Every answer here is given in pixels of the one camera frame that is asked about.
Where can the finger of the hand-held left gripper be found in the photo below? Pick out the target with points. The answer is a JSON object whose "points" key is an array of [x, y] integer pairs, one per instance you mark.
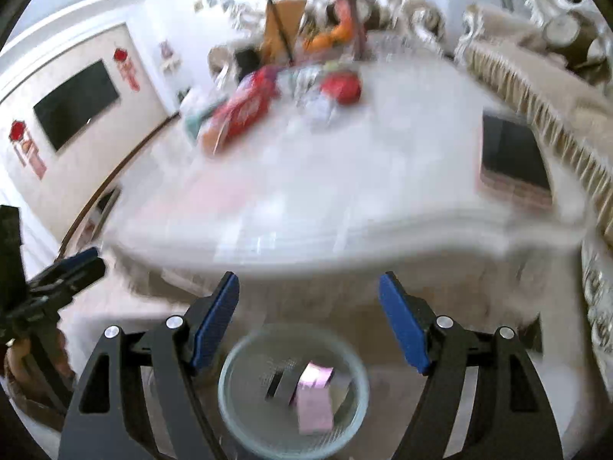
{"points": [[79, 262]]}

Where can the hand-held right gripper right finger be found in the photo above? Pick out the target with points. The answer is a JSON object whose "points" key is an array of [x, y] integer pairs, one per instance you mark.
{"points": [[402, 322]]}

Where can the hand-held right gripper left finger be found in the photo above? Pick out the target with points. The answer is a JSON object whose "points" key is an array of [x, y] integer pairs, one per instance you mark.
{"points": [[218, 316]]}

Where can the person's left hand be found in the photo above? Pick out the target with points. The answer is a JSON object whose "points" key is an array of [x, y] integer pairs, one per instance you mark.
{"points": [[17, 362]]}

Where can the red hanging knot decoration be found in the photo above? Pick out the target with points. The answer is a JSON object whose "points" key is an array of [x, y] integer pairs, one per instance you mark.
{"points": [[26, 148], [125, 69]]}

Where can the small pink box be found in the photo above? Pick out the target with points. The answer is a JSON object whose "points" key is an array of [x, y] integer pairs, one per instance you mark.
{"points": [[315, 402]]}

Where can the black pad with pink edge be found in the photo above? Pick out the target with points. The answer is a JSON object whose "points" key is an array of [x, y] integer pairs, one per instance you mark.
{"points": [[515, 155]]}

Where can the red printed carton box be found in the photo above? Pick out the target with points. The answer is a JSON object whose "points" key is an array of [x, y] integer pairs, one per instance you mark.
{"points": [[244, 105]]}

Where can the white plant stand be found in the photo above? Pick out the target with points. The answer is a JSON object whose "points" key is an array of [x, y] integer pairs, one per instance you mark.
{"points": [[173, 72]]}

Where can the pink vase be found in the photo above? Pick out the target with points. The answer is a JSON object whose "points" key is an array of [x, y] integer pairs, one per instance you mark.
{"points": [[165, 49]]}

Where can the red round packet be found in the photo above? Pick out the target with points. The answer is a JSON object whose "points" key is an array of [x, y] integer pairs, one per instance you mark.
{"points": [[342, 87]]}

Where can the beige fringed sofa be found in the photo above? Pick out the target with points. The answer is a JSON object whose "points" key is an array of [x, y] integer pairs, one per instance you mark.
{"points": [[536, 81]]}

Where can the orange fruit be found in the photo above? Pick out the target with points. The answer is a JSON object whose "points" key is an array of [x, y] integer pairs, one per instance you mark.
{"points": [[342, 31], [318, 42]]}

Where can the black tripod stand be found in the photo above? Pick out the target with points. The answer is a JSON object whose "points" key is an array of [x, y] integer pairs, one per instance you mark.
{"points": [[277, 19]]}

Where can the orange paper bag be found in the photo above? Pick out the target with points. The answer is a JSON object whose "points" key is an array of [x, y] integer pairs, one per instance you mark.
{"points": [[293, 19]]}

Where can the ornate cream armchair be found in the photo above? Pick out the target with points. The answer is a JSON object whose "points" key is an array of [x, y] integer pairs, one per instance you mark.
{"points": [[407, 5]]}

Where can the glass vase with flowers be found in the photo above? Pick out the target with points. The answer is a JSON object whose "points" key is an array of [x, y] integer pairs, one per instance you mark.
{"points": [[353, 5]]}

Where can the round bolster cushion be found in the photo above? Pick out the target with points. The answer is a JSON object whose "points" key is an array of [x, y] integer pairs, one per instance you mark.
{"points": [[567, 33]]}

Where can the black wall television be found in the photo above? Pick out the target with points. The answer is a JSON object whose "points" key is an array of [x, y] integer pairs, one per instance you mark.
{"points": [[76, 105]]}

